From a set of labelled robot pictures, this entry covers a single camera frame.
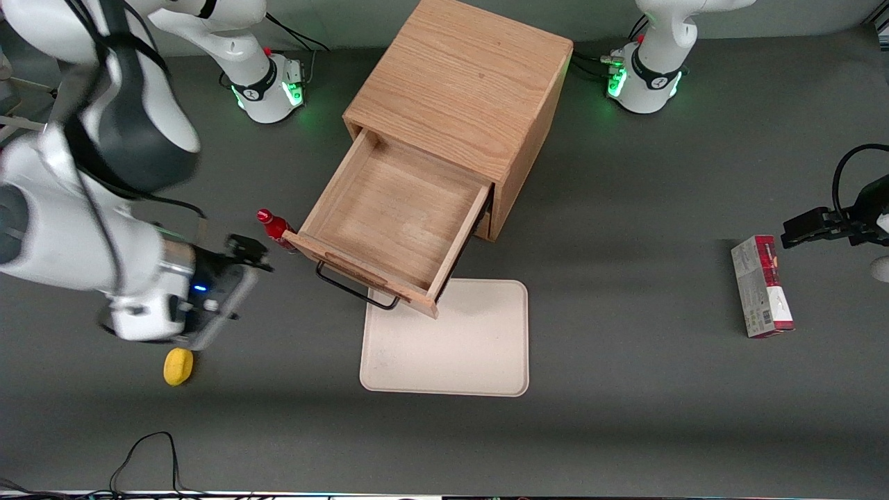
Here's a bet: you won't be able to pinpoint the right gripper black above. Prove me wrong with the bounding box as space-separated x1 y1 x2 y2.
189 234 274 301

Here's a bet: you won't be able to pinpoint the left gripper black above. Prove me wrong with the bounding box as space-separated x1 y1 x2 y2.
781 174 889 249

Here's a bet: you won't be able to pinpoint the black metal drawer handle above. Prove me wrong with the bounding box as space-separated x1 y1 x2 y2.
315 260 402 311

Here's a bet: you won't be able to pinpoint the light wooden open-top drawer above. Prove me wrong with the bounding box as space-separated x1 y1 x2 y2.
281 128 494 320

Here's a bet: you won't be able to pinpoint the light wooden drawer cabinet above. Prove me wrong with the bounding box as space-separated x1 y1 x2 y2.
343 0 574 242

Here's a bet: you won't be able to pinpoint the red small bottle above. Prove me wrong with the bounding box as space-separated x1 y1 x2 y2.
256 208 297 252

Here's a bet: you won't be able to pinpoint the red plaid cardboard box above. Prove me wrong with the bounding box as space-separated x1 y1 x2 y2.
731 235 796 339

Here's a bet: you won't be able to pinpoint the yellow lemon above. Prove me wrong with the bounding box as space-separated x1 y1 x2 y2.
163 347 195 387

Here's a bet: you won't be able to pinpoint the cream white flat tray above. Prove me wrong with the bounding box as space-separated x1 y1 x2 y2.
359 279 530 398

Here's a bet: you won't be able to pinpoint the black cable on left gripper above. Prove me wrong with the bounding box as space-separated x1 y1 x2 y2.
832 143 889 223

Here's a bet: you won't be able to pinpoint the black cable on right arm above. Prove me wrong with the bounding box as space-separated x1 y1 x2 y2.
59 0 209 299

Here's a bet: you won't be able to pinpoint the black looped table-edge cable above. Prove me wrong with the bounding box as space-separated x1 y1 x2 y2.
0 431 209 500

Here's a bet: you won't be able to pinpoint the black right arm base cables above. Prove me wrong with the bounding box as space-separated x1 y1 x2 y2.
264 12 331 78

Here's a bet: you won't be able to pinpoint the black arm base cables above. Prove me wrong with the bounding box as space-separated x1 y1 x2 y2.
571 14 650 83
264 12 331 78

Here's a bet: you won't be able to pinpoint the black left arm base cables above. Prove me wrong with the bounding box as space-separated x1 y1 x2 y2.
571 14 650 83

